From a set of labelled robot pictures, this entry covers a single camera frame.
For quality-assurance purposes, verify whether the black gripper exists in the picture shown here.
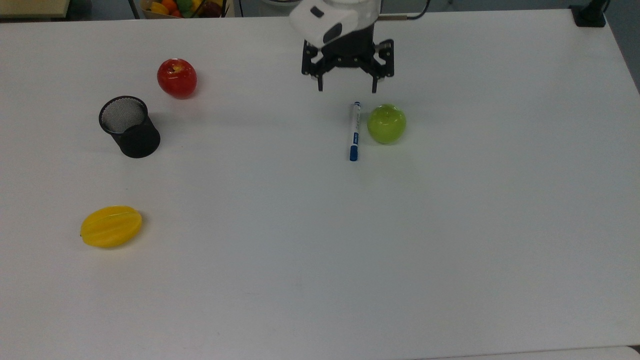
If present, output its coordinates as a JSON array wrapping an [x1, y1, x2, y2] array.
[[301, 25, 395, 95]]

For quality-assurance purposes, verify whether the blue and white marker pen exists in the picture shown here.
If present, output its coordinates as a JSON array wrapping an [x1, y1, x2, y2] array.
[[349, 101, 362, 162]]

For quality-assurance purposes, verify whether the black mesh pen cup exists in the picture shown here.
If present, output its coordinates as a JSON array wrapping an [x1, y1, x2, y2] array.
[[98, 95, 161, 159]]

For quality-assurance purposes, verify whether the green plastic apple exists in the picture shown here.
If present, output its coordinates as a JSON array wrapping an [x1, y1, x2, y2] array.
[[367, 103, 407, 145]]

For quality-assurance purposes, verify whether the red plastic apple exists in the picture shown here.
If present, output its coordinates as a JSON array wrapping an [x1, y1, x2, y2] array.
[[157, 58, 198, 100]]

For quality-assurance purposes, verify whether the basket of toy fruit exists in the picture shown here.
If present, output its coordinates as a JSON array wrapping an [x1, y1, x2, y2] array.
[[139, 0, 231, 19]]

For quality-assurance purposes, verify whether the yellow plastic starfruit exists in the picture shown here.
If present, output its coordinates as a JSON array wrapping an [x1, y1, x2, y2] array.
[[80, 205, 143, 249]]

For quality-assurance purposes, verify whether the wooden table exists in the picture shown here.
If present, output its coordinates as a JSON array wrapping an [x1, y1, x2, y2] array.
[[0, 0, 71, 20]]

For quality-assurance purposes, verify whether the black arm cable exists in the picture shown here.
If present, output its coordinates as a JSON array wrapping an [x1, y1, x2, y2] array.
[[377, 0, 432, 22]]

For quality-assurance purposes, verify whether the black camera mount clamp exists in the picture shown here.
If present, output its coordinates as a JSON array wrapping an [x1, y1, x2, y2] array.
[[570, 0, 609, 28]]

